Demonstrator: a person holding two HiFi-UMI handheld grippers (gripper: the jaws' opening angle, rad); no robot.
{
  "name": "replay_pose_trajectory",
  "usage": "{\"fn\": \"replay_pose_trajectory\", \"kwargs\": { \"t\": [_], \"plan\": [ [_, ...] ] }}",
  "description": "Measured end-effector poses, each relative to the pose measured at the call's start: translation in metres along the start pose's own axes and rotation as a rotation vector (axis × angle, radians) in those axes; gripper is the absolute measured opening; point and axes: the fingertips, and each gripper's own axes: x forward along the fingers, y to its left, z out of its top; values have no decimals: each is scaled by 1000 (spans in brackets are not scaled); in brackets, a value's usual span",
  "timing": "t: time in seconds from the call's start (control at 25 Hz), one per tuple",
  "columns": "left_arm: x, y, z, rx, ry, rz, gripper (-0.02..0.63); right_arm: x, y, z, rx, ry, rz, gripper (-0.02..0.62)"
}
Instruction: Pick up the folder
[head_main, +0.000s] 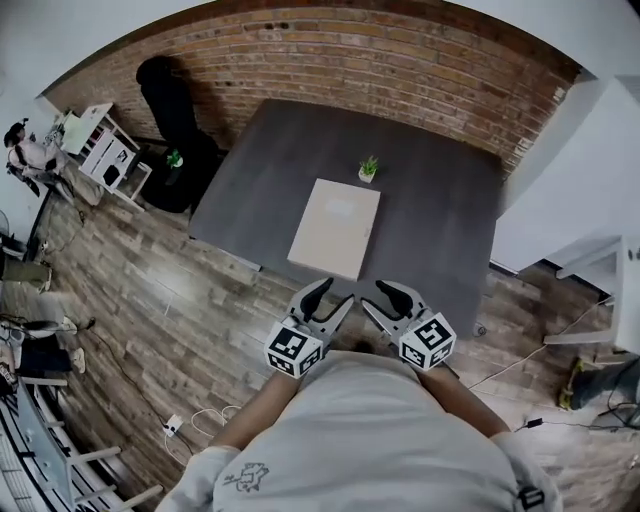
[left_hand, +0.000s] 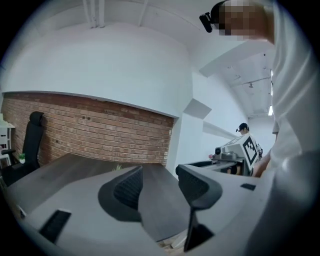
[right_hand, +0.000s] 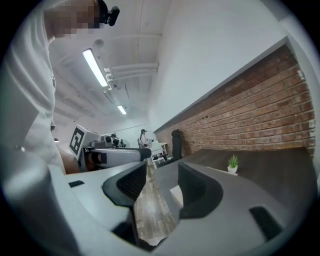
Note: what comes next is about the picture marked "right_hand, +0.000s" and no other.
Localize person's left forearm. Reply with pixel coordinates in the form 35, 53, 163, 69
59, 149, 81, 175

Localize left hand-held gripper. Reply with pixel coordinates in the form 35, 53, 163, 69
68, 124, 153, 173

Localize dark grey table top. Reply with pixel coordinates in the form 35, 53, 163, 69
153, 146, 316, 221

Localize person's head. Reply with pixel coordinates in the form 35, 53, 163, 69
43, 0, 101, 39

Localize white side cabinet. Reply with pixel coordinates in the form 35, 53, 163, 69
149, 140, 169, 169

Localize white ceiling pipes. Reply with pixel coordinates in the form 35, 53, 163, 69
103, 62, 160, 88

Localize black head-worn camera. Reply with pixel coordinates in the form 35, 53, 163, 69
98, 0, 120, 27

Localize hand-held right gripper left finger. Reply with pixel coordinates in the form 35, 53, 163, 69
48, 161, 148, 247

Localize black office chair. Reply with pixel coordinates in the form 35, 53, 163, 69
171, 129, 184, 161

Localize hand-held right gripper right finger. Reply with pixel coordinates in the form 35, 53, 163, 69
162, 162, 297, 254

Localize person's light grey shirt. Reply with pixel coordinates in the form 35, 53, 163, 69
0, 0, 67, 176

